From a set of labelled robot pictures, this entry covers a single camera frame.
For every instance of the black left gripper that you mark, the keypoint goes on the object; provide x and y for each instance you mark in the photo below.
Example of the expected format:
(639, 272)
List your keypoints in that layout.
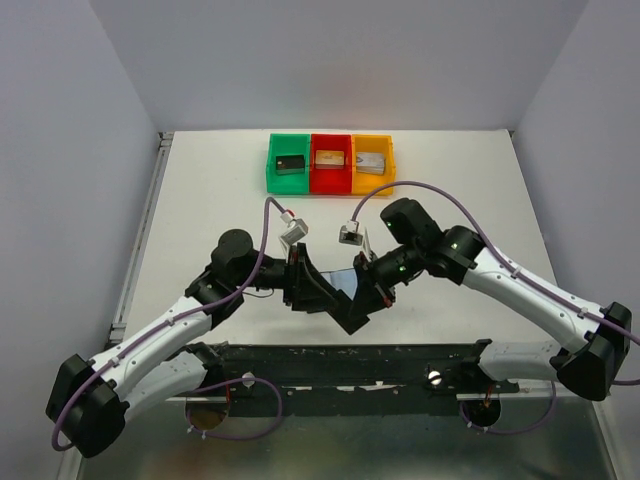
(305, 287)

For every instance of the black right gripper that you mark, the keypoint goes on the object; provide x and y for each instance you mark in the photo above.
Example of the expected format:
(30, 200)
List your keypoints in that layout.
(372, 293)

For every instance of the black leather card holder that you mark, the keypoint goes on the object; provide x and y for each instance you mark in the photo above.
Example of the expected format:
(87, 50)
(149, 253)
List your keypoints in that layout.
(339, 283)

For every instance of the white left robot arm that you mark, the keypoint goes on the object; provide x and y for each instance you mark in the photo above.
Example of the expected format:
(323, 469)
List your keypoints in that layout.
(92, 400)

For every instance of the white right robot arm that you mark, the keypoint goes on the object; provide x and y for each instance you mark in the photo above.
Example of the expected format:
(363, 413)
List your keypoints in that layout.
(588, 344)

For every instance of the black credit card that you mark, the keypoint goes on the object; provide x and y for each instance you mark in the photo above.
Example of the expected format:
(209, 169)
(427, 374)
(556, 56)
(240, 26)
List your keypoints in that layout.
(290, 164)

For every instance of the gold credit card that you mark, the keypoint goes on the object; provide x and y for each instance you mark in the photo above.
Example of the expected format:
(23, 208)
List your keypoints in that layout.
(329, 159)

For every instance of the silver credit card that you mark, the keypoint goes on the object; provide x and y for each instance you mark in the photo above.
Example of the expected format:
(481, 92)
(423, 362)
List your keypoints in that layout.
(370, 163)

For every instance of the green plastic bin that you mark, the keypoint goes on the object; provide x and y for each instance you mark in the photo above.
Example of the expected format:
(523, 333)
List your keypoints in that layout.
(287, 144)

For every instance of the red plastic bin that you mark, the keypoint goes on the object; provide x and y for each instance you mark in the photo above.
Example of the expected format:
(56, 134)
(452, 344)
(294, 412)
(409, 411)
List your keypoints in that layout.
(336, 181)

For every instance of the yellow plastic bin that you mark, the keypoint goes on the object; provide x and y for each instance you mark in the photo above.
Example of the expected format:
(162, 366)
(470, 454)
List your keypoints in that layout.
(363, 184)

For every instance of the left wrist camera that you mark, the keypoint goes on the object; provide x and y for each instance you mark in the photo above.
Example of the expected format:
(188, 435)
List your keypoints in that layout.
(295, 230)

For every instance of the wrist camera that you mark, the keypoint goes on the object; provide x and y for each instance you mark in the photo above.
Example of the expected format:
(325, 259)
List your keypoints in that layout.
(295, 230)
(354, 234)

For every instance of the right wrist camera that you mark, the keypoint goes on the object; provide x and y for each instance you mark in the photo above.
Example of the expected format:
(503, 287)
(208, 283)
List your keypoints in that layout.
(354, 234)

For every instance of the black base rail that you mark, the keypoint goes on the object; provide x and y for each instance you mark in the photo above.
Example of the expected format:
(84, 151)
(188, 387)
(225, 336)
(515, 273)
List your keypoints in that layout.
(348, 380)

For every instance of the aluminium frame rail left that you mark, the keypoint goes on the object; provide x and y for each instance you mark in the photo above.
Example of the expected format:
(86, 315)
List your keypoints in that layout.
(117, 327)

